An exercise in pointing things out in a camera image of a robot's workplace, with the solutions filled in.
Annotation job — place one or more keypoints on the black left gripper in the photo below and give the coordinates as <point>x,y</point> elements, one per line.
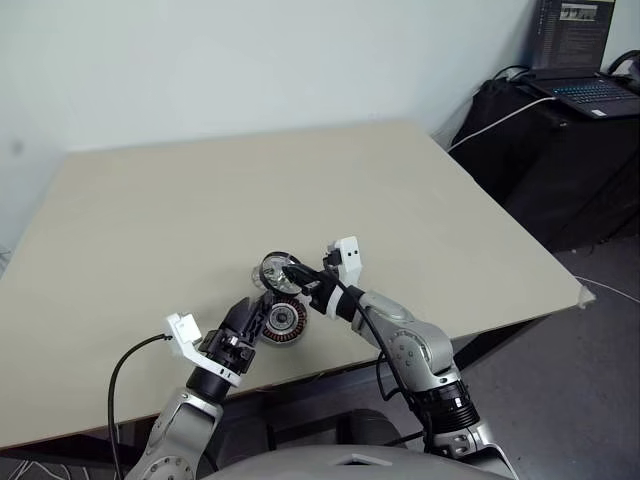
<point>230,352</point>

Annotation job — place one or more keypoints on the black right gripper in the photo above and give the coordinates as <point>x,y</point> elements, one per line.
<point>322,295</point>

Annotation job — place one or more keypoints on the silver motor rotor bell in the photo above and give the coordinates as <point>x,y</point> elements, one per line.
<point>272,272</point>

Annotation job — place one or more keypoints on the silver motor stator housing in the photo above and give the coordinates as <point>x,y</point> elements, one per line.
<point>295,325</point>

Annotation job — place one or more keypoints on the silver robot torso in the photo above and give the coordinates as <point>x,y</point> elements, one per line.
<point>350,465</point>

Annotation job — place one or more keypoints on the dark patterned mat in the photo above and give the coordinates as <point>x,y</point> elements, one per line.
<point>50,470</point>

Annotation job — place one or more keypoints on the clear table corner guard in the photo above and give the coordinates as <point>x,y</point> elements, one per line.
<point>586,296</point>

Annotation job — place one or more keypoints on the large black case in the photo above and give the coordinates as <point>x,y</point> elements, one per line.
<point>575,175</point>

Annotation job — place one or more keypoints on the black open laptop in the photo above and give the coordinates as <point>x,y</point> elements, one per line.
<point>590,90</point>

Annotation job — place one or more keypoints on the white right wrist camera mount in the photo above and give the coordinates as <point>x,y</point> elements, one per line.
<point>350,255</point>

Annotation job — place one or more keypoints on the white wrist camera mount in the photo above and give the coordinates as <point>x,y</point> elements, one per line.
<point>182,330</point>
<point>350,255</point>

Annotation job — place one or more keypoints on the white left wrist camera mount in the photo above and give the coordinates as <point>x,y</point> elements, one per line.
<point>182,330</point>

